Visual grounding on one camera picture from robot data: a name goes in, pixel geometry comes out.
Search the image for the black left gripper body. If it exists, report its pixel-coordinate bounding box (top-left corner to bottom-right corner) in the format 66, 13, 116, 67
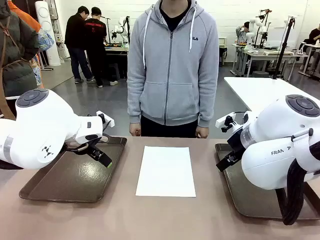
62, 135, 105, 153

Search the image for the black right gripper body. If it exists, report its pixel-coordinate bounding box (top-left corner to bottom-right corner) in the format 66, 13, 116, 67
226, 126, 251, 154

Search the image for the person's right forearm grey sleeve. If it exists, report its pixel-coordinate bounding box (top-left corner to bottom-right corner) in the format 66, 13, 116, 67
126, 82, 145, 125

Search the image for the person's left forearm grey sleeve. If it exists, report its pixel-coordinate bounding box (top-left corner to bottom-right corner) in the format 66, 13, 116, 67
196, 82, 220, 128

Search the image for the person's left hand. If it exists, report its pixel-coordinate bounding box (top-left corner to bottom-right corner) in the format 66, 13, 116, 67
195, 126, 210, 139

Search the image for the person's right hand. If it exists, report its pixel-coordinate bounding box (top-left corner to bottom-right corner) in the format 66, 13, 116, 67
129, 123, 142, 137

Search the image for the brown plastic serving tray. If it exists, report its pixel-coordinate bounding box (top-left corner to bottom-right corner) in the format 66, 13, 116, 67
19, 136, 128, 204
214, 143, 320, 221

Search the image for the white table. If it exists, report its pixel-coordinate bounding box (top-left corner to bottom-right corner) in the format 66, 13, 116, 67
223, 76, 320, 113

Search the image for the white A4 paper stack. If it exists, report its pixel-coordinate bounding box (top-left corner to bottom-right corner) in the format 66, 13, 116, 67
135, 146, 197, 198

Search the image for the grey background table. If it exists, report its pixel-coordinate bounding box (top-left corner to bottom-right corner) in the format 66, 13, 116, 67
231, 43, 310, 77

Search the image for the person in grey hoodie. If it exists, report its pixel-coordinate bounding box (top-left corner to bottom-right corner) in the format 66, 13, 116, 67
126, 0, 220, 140

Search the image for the black tripod pole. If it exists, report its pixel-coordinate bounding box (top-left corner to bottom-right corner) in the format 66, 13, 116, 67
271, 16, 297, 80

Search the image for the background workbench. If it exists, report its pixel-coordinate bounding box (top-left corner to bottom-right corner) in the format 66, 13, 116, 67
104, 45, 130, 80

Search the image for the person in dark green jacket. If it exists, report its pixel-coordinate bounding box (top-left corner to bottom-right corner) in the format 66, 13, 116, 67
0, 0, 42, 121

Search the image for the seated person patterned shirt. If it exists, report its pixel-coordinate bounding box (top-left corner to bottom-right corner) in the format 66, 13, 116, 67
235, 21, 252, 45

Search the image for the person in black printed t-shirt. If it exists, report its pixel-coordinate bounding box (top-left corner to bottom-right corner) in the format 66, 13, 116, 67
83, 6, 119, 89

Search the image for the person in black jacket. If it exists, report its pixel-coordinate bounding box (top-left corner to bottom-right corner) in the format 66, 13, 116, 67
64, 6, 97, 85

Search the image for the seated person in black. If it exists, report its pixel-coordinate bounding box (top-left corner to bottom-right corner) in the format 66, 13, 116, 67
308, 23, 320, 47

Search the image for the white tower air conditioner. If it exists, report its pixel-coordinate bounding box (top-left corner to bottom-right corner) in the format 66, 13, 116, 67
34, 0, 62, 67

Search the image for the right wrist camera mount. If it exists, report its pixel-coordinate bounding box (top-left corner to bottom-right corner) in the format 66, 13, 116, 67
215, 112, 237, 133

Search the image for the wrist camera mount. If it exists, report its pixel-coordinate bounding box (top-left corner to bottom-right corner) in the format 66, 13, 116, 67
215, 112, 237, 133
96, 110, 115, 129

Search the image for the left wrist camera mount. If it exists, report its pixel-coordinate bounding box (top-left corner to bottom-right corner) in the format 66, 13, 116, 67
96, 110, 115, 129

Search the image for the right arm black cable bundle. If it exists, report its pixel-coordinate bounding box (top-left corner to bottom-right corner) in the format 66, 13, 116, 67
282, 142, 320, 226

